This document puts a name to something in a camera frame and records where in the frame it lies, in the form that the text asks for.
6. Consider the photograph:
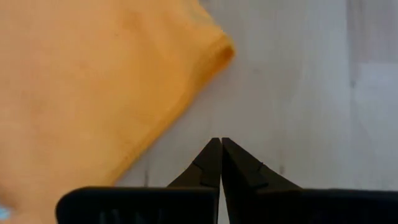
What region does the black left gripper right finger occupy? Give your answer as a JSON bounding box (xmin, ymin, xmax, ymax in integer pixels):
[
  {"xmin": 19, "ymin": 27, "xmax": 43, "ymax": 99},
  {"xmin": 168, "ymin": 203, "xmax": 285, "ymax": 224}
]
[{"xmin": 221, "ymin": 138, "xmax": 398, "ymax": 224}]

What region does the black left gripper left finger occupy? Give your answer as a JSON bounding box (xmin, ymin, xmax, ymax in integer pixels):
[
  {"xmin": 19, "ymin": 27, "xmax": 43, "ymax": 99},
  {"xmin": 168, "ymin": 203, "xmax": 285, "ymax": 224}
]
[{"xmin": 55, "ymin": 138, "xmax": 223, "ymax": 224}]

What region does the orange microfiber towel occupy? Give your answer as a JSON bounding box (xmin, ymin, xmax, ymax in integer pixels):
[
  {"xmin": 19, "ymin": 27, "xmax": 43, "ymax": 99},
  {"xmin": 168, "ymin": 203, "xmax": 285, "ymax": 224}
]
[{"xmin": 0, "ymin": 0, "xmax": 236, "ymax": 224}]

